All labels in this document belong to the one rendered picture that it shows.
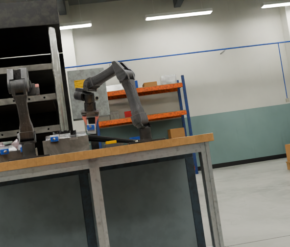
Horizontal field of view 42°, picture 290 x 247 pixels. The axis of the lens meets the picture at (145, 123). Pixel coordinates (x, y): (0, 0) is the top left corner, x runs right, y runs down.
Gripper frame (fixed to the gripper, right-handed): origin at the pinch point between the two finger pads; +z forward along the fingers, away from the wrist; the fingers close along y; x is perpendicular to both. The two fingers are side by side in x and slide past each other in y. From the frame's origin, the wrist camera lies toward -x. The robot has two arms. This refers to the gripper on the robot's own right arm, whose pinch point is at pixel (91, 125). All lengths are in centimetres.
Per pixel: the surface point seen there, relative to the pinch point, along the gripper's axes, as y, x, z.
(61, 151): 16.7, 12.1, 10.9
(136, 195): -25.5, 19.9, 37.5
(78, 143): 7.2, 9.5, 7.8
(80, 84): 14, -90, -5
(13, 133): 64, -64, 26
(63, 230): 17, 31, 51
